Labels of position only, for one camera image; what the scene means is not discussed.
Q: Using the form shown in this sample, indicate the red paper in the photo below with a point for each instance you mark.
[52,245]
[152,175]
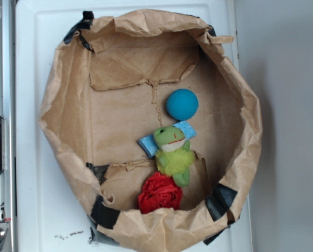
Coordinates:
[159,191]

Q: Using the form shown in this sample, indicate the blue sponge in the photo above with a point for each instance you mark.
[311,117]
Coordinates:
[149,146]

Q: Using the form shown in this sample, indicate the blue foam ball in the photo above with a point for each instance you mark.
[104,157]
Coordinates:
[182,104]

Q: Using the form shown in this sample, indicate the green plush frog toy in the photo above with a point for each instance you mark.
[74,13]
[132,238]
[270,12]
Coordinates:
[174,156]

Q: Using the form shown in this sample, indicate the brown paper bag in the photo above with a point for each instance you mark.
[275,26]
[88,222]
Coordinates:
[107,88]

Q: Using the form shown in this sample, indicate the white plastic tray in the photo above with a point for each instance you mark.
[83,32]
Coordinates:
[49,217]

